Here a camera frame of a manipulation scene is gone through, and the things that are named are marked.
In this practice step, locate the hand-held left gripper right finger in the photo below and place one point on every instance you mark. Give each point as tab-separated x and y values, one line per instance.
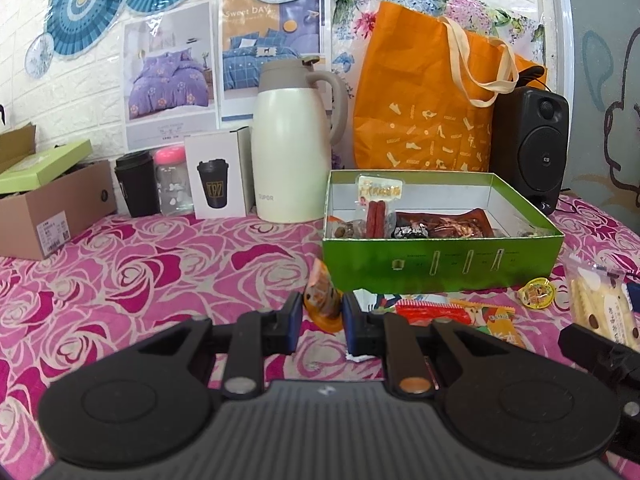
351	325

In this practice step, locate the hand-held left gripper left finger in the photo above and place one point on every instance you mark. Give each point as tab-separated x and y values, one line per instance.
296	322

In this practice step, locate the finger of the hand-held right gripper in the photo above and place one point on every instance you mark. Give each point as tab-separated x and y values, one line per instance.
595	350
633	296

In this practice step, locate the white cracker packet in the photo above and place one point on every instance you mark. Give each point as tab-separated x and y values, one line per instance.
600	305

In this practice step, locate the clear packet brown balls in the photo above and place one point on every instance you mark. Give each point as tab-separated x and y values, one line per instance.
345	230

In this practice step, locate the dark candy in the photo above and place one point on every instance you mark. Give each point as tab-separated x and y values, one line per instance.
410	232

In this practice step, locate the green cardboard box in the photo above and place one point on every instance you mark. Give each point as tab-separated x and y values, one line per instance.
450	265

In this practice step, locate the red sausage packet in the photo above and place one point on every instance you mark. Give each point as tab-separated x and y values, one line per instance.
377	210

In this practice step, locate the brown red snack packet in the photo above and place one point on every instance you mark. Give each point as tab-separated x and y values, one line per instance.
450	222

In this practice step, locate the white snack wrapper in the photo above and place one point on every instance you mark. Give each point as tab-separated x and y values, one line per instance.
370	300

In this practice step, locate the yellow jelly cup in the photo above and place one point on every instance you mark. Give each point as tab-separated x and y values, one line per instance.
537	294

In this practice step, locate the orange green snack packet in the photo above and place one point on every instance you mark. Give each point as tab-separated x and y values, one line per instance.
500	329

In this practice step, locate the pink rose print tablecloth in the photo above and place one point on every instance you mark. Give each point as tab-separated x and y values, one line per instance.
150	270

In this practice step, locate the cream thermos jug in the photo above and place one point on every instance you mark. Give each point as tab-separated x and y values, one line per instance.
290	150

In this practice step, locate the black speaker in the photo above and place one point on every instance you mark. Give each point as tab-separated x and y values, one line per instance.
535	150

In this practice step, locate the clear bottle pink lid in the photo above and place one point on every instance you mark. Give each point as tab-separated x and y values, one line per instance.
172	185

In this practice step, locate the white cup packaging box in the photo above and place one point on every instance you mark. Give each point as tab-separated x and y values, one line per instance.
215	150

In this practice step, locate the black travel cup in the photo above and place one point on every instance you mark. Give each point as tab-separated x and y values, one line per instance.
137	190

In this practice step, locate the orange tote bag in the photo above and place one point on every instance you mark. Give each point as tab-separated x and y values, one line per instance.
415	85

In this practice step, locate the brown cardboard box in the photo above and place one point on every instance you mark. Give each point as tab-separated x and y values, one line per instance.
50	215

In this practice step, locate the blue bedding poster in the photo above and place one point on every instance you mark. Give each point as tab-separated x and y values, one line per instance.
260	50

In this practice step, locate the purple bedding poster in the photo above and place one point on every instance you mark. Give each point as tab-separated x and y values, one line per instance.
165	70

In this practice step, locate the green box lid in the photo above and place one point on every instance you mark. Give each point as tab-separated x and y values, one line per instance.
45	165

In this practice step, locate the small pale paper fan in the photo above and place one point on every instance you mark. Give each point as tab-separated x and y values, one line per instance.
39	55

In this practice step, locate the large blue paper fan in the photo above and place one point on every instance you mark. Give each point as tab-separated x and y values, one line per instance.
82	2

